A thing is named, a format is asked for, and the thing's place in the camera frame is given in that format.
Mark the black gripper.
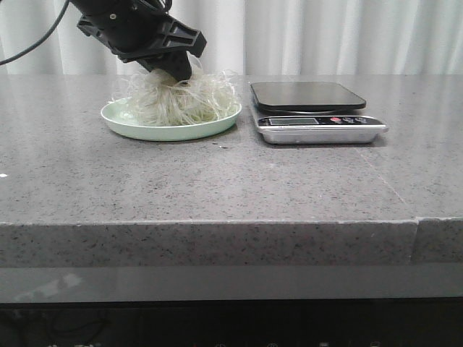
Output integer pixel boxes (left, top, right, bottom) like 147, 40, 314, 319
72, 0, 207, 81

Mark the white pleated curtain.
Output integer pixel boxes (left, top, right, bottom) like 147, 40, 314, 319
1, 1, 462, 75

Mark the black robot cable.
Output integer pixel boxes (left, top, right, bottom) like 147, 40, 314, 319
0, 0, 69, 66

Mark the light green round plate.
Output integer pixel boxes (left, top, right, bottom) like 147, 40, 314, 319
101, 98, 242, 142

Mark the silver black kitchen scale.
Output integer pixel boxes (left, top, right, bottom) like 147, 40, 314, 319
250, 82, 388, 145

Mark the white vermicelli noodle bundle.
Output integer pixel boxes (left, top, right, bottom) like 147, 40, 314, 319
111, 56, 241, 127

